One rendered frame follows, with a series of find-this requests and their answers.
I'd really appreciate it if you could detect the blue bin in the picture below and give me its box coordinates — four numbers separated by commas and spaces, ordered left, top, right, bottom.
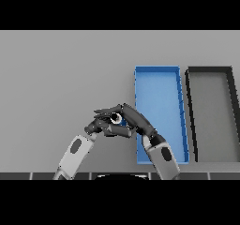
134, 65, 190, 165

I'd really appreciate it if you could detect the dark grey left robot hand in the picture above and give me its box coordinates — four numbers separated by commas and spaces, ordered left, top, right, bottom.
83, 115, 133, 139

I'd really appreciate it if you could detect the dark grey bin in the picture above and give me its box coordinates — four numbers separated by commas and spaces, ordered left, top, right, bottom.
185, 66, 240, 163

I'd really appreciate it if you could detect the blue pipe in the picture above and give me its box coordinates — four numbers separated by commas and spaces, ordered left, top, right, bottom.
110, 112, 128, 128

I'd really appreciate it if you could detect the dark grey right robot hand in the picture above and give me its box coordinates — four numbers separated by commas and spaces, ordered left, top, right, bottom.
93, 102, 167, 148

